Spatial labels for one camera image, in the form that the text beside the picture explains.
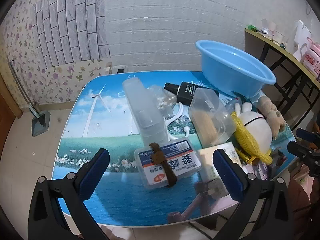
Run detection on black flat bottle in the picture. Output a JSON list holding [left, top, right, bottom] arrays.
[[164, 81, 220, 105]]

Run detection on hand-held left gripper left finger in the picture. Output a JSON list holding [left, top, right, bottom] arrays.
[[27, 148, 110, 240]]

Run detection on pink cartoon bag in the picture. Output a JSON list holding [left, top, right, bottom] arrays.
[[301, 36, 320, 80]]

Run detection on brown and pink cloth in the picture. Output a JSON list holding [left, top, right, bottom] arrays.
[[290, 165, 320, 213]]

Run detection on white paper bag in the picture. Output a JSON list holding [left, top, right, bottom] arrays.
[[292, 20, 313, 60]]

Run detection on white plastic hook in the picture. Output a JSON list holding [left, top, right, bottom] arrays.
[[162, 102, 192, 143]]

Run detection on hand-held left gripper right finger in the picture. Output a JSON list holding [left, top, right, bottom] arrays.
[[212, 148, 294, 240]]

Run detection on brown strap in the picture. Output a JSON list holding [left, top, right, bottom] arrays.
[[149, 142, 178, 188]]

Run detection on white floral carton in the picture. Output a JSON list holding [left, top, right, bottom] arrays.
[[197, 142, 243, 200]]

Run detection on clear toothpick box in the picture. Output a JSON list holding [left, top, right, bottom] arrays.
[[188, 87, 225, 148]]

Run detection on clear plastic wrappers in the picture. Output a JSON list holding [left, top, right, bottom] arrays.
[[257, 19, 277, 39]]

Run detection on grey dustpan with handle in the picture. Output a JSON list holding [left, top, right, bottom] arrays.
[[7, 59, 51, 138]]

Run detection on wooden door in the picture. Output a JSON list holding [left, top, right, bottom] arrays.
[[0, 72, 23, 120]]

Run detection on white plush toy yellow knit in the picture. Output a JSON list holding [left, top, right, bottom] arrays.
[[230, 101, 273, 165]]

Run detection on beige plush toy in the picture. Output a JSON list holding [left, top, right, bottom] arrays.
[[257, 96, 287, 140]]

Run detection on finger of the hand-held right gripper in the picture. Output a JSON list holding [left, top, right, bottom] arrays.
[[287, 141, 320, 178], [296, 128, 320, 144]]

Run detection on side table with black legs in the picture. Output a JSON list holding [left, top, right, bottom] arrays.
[[244, 28, 320, 133]]

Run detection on clear box with printed label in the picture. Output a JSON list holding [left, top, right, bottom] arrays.
[[134, 138, 202, 189]]

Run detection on blue plastic basin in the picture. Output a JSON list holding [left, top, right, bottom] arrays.
[[195, 40, 276, 99]]

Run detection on tall translucent plastic box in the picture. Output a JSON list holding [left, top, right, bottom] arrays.
[[122, 78, 168, 147]]

